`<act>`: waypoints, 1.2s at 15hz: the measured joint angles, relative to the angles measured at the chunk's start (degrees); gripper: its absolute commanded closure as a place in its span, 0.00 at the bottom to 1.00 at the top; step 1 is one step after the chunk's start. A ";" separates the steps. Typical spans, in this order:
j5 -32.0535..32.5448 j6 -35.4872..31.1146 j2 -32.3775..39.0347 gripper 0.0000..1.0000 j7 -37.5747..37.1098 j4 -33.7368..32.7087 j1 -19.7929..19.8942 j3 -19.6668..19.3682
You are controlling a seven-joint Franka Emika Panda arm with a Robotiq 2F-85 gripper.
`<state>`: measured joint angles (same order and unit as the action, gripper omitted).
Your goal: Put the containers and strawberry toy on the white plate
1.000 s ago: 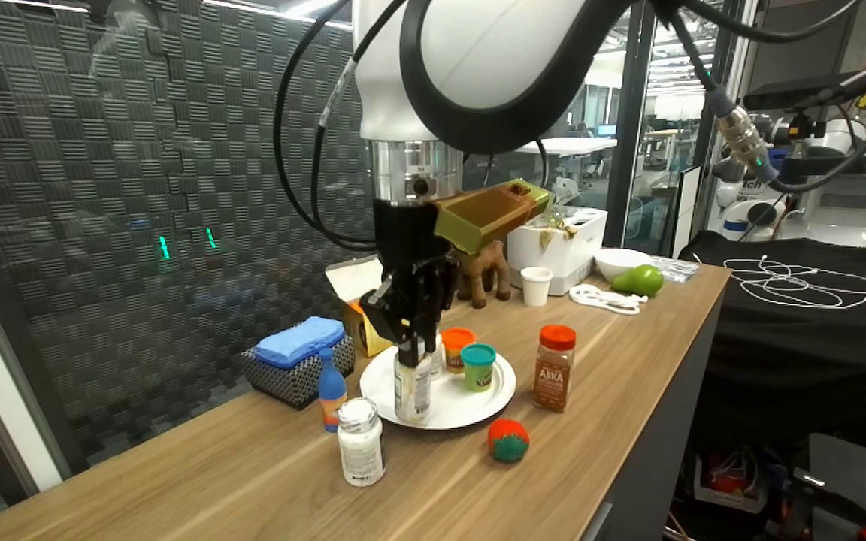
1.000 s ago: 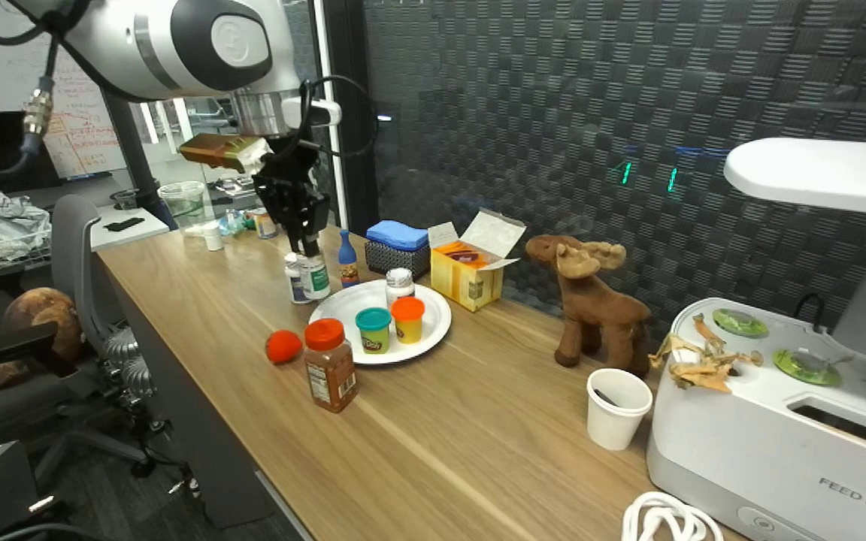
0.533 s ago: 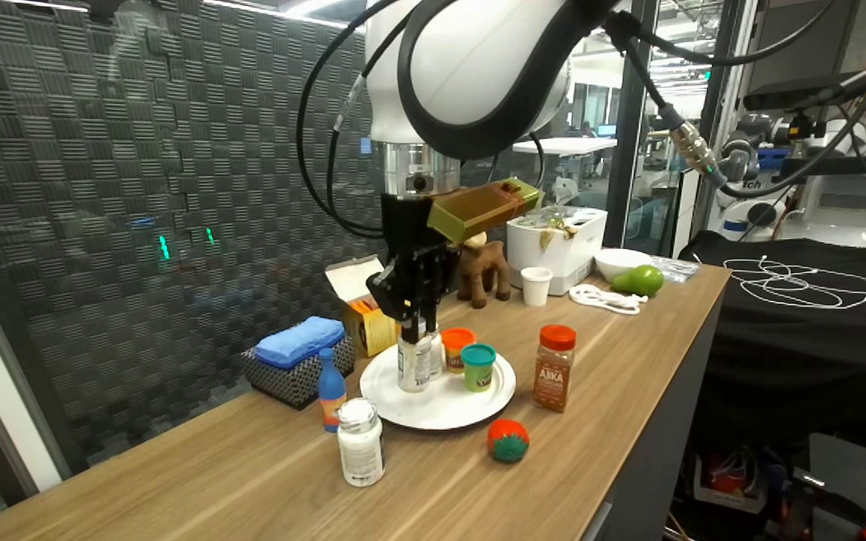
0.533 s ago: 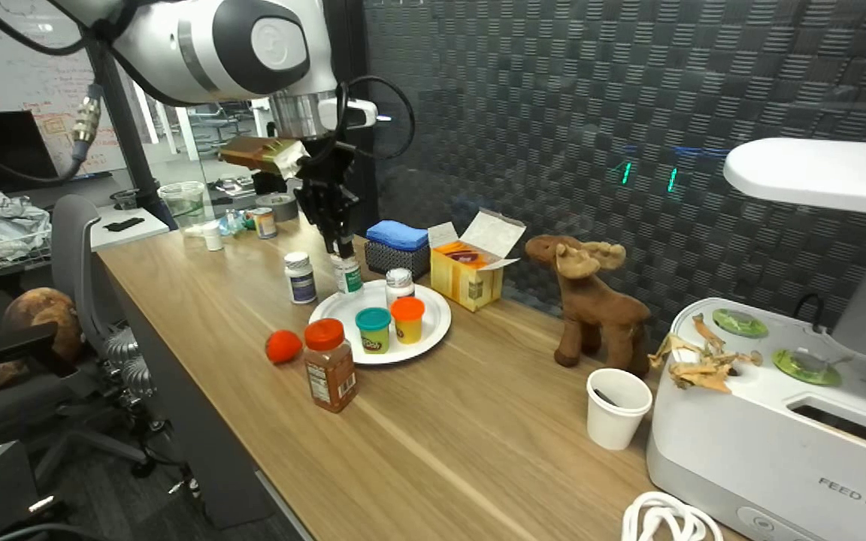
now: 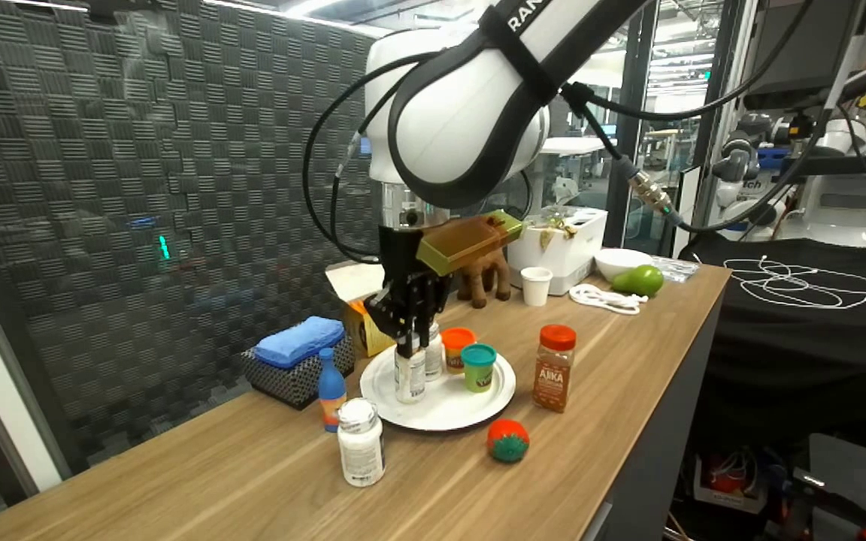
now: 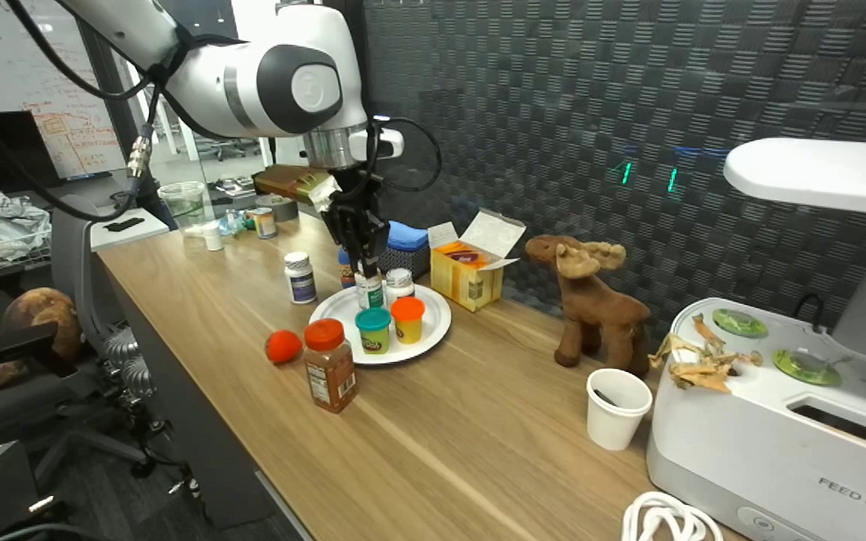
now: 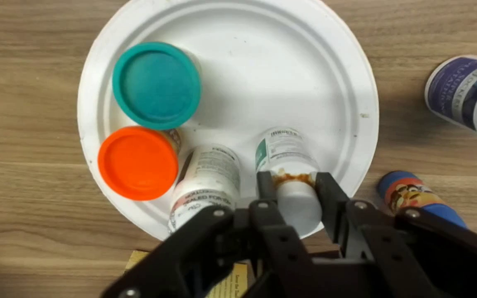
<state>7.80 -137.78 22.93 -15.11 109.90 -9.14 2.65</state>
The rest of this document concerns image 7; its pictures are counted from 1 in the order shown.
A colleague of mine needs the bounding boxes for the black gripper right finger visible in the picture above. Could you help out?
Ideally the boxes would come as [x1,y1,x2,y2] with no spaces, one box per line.
[314,170,477,298]

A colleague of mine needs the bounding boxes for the small blue squeeze bottle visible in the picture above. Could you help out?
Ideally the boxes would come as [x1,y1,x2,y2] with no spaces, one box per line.
[375,169,470,230]

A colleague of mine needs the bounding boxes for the white paper plate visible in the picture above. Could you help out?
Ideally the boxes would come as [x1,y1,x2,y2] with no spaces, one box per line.
[77,0,382,242]

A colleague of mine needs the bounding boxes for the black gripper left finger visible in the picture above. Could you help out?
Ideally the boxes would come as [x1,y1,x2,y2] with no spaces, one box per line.
[102,170,329,298]

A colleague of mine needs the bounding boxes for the white pill bottle blue label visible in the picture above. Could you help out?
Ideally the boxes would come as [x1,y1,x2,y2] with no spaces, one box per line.
[423,53,477,147]

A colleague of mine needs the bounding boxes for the teal lid play-dough tub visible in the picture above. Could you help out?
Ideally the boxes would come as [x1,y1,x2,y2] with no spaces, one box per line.
[112,40,205,132]

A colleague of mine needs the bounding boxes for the white pill bottle green label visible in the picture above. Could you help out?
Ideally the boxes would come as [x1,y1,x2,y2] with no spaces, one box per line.
[254,126,325,238]

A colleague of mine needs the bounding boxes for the small white bottle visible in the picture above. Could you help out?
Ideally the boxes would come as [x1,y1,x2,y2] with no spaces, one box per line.
[168,144,244,233]

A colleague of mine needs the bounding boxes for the orange lid play-dough tub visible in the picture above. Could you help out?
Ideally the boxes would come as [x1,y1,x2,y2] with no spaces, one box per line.
[97,124,185,202]

